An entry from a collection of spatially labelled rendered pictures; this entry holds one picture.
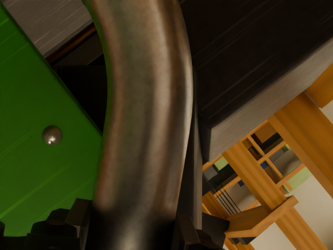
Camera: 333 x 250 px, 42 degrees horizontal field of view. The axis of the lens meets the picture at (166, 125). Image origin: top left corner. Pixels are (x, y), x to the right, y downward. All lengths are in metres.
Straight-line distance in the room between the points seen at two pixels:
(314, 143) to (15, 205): 0.84
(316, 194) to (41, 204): 9.75
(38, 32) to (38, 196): 0.52
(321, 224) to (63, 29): 9.35
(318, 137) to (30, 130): 0.84
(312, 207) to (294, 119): 8.89
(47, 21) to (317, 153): 0.63
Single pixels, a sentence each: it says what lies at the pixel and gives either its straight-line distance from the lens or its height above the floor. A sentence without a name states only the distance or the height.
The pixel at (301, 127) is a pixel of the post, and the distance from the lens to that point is 1.03.
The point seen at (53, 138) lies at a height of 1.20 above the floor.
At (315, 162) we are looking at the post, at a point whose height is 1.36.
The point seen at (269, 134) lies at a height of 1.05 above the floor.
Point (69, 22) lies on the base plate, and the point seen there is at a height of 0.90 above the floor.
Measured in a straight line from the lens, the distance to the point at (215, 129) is 0.31.
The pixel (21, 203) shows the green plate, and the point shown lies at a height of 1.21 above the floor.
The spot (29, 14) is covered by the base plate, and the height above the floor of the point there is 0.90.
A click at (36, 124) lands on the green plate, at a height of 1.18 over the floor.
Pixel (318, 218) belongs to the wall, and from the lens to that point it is 9.92.
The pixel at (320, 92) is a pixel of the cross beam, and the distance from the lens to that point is 0.97.
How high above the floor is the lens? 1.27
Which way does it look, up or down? 10 degrees down
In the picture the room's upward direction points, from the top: 142 degrees clockwise
